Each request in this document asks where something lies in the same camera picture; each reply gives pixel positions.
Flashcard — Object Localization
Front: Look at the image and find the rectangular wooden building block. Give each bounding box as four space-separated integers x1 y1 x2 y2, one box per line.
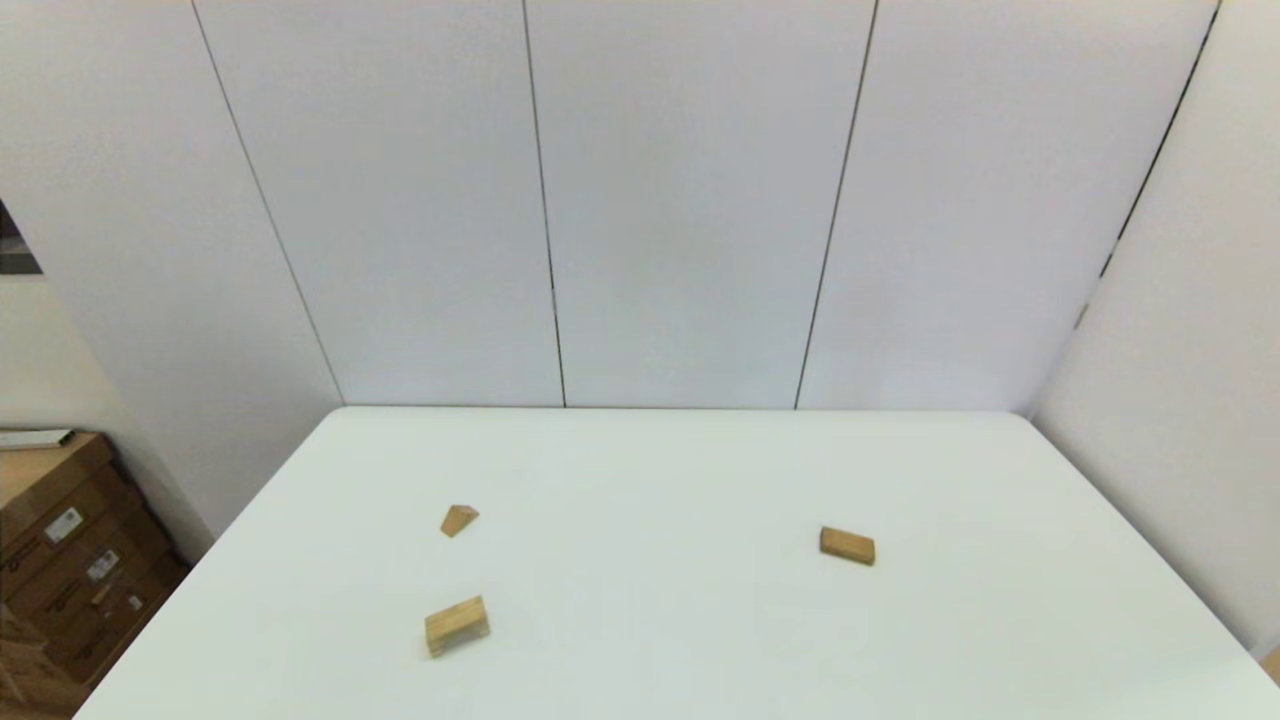
819 526 877 567

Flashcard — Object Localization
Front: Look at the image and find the arched wooden building block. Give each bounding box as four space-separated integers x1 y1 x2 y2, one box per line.
424 596 491 658

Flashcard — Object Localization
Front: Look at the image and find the brown cardboard box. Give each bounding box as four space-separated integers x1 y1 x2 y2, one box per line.
0 480 166 626
0 600 61 716
0 432 119 561
40 555 193 686

